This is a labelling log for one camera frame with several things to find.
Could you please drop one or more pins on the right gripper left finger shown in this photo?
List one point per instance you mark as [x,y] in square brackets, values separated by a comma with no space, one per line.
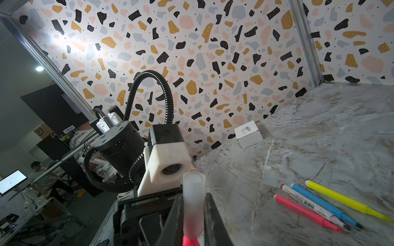
[172,233]

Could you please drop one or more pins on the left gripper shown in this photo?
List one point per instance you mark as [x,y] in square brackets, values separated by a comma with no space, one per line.
[140,221]

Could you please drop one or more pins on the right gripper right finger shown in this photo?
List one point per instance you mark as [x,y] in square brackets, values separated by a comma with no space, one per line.
[215,233]

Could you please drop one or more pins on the pink highlighter pen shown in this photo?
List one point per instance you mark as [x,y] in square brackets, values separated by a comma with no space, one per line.
[190,242]
[306,213]

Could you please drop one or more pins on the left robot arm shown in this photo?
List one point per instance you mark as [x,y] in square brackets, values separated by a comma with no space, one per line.
[123,148]

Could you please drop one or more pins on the white red-tipped marker pen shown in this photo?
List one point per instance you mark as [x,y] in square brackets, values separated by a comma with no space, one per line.
[314,206]

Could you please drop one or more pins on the blue highlighter pen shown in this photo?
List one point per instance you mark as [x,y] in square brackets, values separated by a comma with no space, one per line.
[338,213]

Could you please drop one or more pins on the yellow highlighter pen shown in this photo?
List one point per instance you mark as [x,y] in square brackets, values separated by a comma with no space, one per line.
[346,200]

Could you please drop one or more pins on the seated person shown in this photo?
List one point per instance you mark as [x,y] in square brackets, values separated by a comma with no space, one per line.
[51,182]

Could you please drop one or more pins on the white small box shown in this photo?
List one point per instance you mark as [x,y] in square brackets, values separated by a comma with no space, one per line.
[248,135]

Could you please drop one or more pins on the computer monitor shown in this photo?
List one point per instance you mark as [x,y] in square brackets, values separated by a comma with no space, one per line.
[11,181]

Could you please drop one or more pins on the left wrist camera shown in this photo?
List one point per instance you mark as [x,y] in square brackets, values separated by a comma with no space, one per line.
[166,158]

